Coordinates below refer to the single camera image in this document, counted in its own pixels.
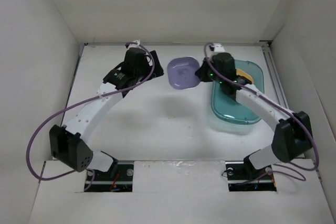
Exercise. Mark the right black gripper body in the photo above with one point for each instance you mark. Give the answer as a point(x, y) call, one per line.
point(217, 77)

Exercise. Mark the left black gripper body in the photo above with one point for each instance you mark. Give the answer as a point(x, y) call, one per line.
point(142, 74)

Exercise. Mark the yellow plate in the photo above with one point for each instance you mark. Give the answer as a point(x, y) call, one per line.
point(242, 73)

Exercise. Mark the purple plate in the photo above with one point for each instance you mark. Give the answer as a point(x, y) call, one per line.
point(181, 73)

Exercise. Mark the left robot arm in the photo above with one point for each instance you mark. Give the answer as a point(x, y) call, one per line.
point(69, 143)

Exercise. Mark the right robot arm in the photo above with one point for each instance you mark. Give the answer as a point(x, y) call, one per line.
point(292, 131)

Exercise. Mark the teal plastic bin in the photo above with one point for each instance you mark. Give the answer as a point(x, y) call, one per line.
point(227, 109)

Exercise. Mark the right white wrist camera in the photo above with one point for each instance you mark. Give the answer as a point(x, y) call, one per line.
point(217, 48)

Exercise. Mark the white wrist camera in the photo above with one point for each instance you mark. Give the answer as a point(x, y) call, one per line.
point(217, 48)
point(133, 44)

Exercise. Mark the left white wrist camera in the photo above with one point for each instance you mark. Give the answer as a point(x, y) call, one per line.
point(133, 44)

